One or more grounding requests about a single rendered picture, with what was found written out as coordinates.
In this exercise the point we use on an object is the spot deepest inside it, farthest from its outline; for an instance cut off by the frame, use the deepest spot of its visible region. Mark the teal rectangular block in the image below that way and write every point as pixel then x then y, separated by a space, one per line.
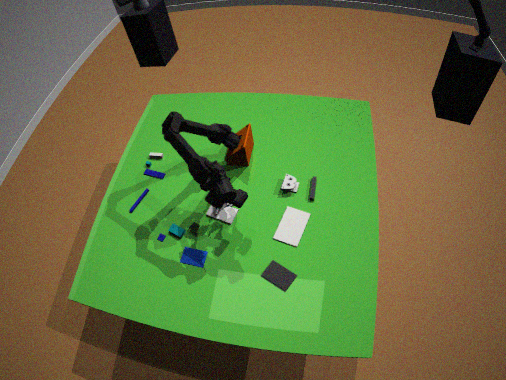
pixel 177 231

